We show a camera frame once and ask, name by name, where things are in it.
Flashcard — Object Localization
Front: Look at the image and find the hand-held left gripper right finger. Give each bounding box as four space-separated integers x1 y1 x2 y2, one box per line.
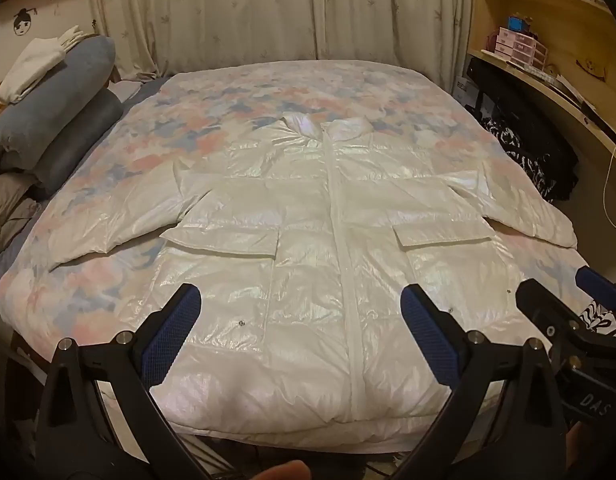
393 283 569 480

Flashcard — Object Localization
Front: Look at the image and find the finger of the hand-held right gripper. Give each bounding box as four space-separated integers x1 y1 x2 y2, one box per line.
574 266 616 334
515 279 597 362

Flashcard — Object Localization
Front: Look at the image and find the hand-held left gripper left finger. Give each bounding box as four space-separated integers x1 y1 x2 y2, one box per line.
35 283 209 480

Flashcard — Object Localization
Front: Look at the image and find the white puffer jacket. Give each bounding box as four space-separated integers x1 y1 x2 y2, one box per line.
35 114 579 450

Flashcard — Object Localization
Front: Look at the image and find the person's left hand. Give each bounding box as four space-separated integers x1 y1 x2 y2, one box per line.
255 446 311 480

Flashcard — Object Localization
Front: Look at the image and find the zebra striped cloth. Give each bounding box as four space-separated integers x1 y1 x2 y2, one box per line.
580 297 616 336

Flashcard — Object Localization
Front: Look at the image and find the black flat bar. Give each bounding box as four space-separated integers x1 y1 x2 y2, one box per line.
580 100 616 143

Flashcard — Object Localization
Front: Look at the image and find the black white patterned cloth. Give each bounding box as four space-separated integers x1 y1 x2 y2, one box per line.
480 117 549 191

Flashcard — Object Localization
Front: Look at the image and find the grey duvet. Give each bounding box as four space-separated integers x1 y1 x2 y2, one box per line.
0 172 43 258

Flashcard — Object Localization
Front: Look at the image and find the grey-blue rolled blanket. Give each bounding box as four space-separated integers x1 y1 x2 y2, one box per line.
0 87 125 198

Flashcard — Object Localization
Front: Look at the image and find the cat print blanket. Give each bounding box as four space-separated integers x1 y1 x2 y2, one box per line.
0 60 596 441

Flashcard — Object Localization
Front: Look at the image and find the small wooden ornament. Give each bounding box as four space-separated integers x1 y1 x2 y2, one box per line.
575 57 606 78

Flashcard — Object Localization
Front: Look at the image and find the pink drawer organizer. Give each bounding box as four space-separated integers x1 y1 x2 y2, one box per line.
494 27 546 71

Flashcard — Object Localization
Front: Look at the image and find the wooden desk shelf unit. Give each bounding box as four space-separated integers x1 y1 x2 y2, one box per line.
465 0 616 161

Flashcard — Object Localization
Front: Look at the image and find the blue rolled blanket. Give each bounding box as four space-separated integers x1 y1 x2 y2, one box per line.
0 35 118 171

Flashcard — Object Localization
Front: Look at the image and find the folded white towel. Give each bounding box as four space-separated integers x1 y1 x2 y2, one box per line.
0 37 69 103

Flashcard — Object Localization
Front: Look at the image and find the cream folded cloth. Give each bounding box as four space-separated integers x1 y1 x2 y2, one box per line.
58 25 96 53

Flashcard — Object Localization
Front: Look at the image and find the white cable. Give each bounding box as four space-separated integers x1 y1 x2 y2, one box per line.
603 142 616 233

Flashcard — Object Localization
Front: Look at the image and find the face wall sticker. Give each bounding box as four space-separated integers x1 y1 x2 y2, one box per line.
12 7 39 37

